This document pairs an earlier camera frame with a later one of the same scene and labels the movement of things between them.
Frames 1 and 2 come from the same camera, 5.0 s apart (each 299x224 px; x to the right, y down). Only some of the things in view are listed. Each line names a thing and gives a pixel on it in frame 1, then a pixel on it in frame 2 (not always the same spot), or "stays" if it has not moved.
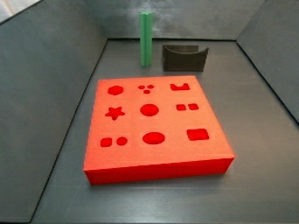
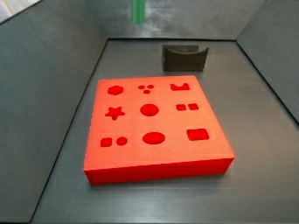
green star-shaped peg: x=145 y=38 to x=137 y=11
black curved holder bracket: x=183 y=58 stays
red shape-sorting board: x=153 y=131 stays
